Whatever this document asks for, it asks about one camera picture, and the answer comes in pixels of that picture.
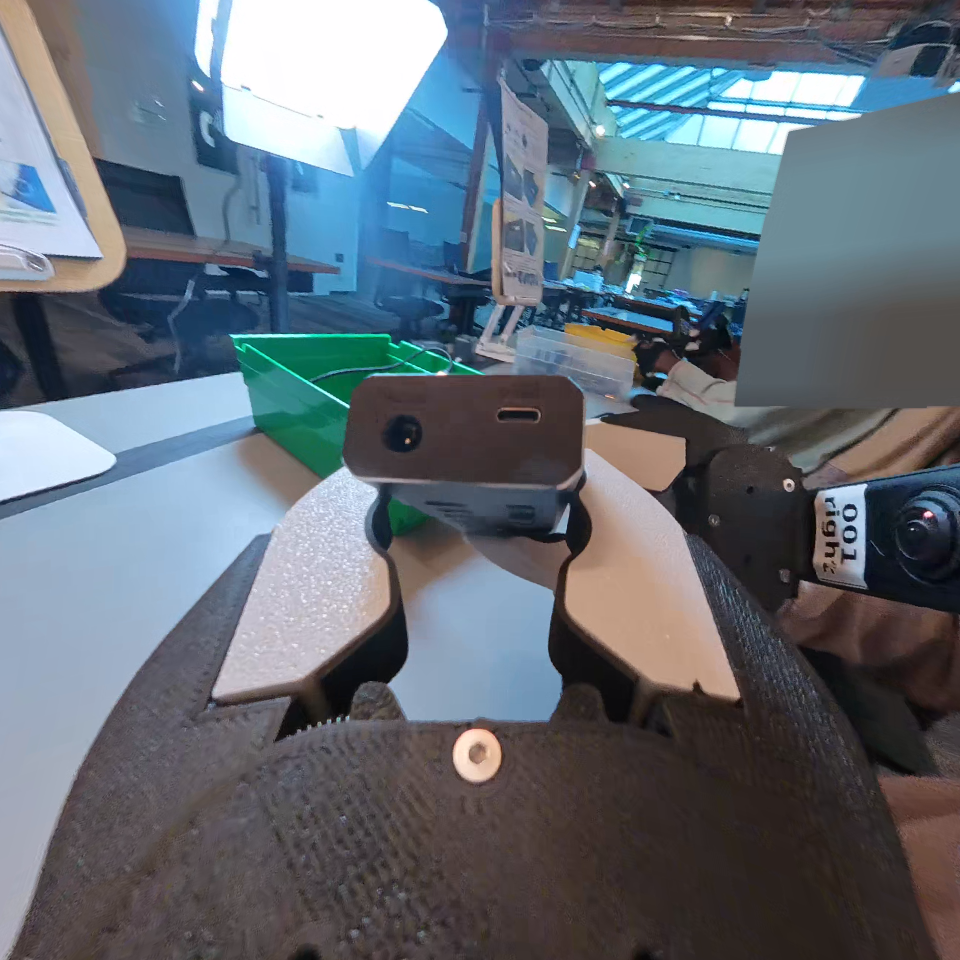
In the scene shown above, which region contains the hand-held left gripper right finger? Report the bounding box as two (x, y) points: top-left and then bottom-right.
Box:
(547, 448), (744, 723)

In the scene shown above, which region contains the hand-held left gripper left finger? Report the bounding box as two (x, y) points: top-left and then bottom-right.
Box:
(212, 468), (411, 717)

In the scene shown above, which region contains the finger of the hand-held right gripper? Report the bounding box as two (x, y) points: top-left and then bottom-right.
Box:
(466, 534), (565, 595)

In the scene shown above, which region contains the black usb hub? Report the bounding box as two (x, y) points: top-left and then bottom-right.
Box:
(342, 373), (588, 540)

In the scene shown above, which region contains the green plastic bin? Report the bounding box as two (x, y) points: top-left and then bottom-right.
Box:
(230, 332), (485, 537)

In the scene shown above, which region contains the clear plastic bin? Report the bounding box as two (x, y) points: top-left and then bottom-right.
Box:
(513, 324), (639, 399)

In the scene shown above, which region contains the yellow plastic bin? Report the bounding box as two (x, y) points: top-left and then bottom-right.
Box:
(562, 322), (639, 348)

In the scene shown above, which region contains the wooden instruction board stand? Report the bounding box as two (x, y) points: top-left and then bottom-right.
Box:
(0, 0), (129, 505)
(480, 75), (550, 361)

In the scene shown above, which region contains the wooden top desk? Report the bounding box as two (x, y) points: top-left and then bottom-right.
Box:
(120, 225), (342, 275)

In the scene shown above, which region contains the printed instruction sheet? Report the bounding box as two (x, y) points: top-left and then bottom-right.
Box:
(0, 30), (104, 260)

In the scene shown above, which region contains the studio light panel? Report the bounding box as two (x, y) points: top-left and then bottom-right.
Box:
(193, 0), (451, 331)

